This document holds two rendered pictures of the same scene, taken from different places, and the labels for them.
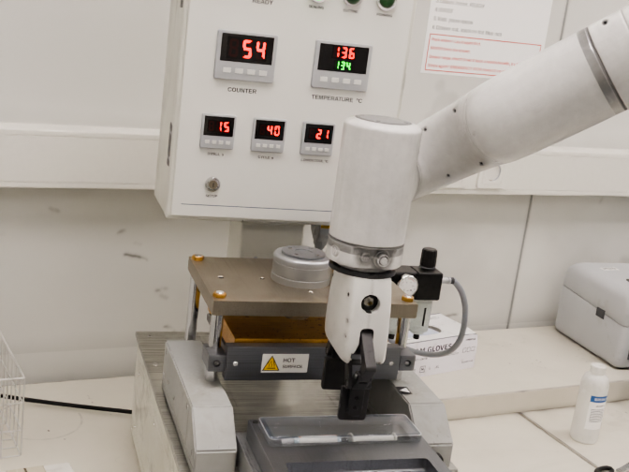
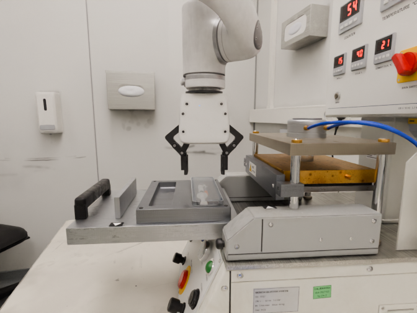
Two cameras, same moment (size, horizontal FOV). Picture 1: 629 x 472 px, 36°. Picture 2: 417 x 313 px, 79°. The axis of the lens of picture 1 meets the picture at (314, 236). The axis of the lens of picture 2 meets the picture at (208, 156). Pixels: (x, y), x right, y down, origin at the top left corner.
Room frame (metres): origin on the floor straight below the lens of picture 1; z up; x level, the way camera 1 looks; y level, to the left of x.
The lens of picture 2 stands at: (1.17, -0.56, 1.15)
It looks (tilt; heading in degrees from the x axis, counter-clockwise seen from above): 9 degrees down; 104
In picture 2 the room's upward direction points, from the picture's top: straight up
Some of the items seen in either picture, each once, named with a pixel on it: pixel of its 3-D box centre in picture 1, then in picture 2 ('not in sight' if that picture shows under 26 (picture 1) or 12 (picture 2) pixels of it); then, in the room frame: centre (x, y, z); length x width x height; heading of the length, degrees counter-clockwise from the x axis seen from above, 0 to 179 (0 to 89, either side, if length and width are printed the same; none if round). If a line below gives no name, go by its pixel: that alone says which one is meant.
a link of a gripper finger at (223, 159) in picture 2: (335, 359); (228, 158); (1.08, -0.04, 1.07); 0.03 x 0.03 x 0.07; 15
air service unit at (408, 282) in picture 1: (409, 294); not in sight; (1.43, -0.16, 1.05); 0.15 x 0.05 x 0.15; 109
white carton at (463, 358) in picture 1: (414, 346); not in sight; (1.79, -0.22, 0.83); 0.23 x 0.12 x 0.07; 127
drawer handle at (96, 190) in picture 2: not in sight; (94, 195); (0.82, -0.13, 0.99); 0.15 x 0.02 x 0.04; 109
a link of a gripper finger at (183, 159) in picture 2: (358, 395); (180, 158); (0.98, -0.07, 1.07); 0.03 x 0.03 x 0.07; 15
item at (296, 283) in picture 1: (305, 289); (324, 149); (1.27, 0.00, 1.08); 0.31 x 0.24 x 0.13; 109
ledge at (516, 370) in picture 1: (506, 367); not in sight; (1.89, -0.43, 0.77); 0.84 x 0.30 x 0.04; 118
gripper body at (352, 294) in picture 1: (357, 303); (204, 115); (1.03, -0.06, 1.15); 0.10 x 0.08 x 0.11; 15
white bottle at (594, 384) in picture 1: (591, 402); not in sight; (1.64, -0.54, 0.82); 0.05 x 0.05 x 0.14
